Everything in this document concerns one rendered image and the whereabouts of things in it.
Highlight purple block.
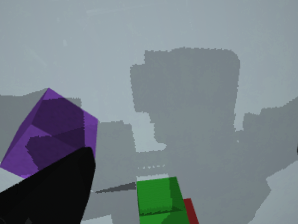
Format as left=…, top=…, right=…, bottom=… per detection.
left=0, top=88, right=98, bottom=179

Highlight green block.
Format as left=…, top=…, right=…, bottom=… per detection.
left=137, top=176, right=186, bottom=216

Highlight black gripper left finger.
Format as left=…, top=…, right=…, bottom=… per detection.
left=0, top=147, right=96, bottom=224

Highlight red block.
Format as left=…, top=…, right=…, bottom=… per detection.
left=184, top=197, right=200, bottom=224

